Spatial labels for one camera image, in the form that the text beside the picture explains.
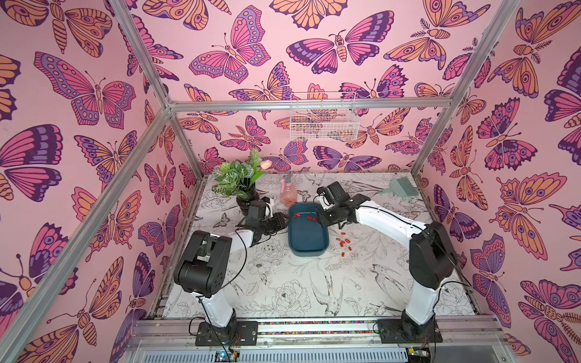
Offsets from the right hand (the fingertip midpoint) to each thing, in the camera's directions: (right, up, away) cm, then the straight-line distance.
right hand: (316, 220), depth 90 cm
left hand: (-10, 0, +5) cm, 11 cm away
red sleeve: (+11, -10, +4) cm, 16 cm away
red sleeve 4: (+14, -12, +2) cm, 19 cm away
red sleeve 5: (+10, -9, +6) cm, 14 cm away
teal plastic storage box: (-3, -8, +5) cm, 10 cm away
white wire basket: (+4, +43, +5) cm, 44 cm away
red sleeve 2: (+14, -9, +5) cm, 17 cm away
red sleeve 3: (+11, -14, +2) cm, 18 cm away
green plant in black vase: (-30, +16, -5) cm, 35 cm away
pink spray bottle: (-12, +10, +19) cm, 25 cm away
